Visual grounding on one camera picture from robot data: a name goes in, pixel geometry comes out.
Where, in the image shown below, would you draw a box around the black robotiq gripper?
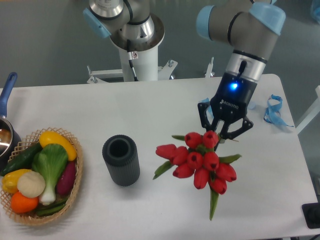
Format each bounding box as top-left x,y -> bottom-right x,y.
197,72 -> 257,151

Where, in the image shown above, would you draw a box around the red tulip bouquet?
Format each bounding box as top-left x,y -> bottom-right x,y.
153,130 -> 242,220

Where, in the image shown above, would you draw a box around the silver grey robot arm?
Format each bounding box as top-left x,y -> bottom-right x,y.
83,0 -> 286,140

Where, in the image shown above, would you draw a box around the blue ribbon strip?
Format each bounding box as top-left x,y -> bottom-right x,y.
198,97 -> 214,118

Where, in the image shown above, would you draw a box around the crumpled blue ribbon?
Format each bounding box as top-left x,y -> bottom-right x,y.
263,94 -> 294,128

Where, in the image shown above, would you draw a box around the dark grey ribbed vase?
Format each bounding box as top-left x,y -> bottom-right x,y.
102,134 -> 140,187

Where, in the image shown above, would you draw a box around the black device at edge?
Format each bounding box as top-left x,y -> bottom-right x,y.
301,202 -> 320,229

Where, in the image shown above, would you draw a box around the purple sweet potato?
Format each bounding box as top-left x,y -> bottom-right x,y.
56,161 -> 76,196

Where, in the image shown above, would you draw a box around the yellow squash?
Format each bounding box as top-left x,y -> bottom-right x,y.
38,130 -> 78,162

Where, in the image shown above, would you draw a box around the green bok choy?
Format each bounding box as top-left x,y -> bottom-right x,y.
32,143 -> 68,206

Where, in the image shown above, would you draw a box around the woven wicker basket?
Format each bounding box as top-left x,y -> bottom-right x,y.
0,127 -> 84,226

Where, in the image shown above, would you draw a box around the green bean pods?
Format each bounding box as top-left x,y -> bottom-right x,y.
35,198 -> 67,217

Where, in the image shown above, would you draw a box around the dark green cucumber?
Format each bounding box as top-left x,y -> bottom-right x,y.
0,142 -> 43,177

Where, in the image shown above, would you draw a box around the cream white garlic bulb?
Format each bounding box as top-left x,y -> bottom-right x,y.
17,171 -> 46,198

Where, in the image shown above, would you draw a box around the orange fruit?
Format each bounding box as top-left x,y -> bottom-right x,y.
10,191 -> 39,214

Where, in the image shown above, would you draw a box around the yellow bell pepper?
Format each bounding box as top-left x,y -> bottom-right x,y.
1,169 -> 32,194

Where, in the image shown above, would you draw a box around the white metal base frame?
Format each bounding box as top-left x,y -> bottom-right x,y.
86,56 -> 215,84

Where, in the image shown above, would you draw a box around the white frame at right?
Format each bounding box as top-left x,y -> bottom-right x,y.
295,85 -> 320,135

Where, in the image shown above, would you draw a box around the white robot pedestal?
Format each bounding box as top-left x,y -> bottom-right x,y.
111,27 -> 165,82

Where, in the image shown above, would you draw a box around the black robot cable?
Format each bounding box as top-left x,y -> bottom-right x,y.
126,39 -> 139,82

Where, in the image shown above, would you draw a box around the blue handled saucepan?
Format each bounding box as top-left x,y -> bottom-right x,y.
0,72 -> 21,171

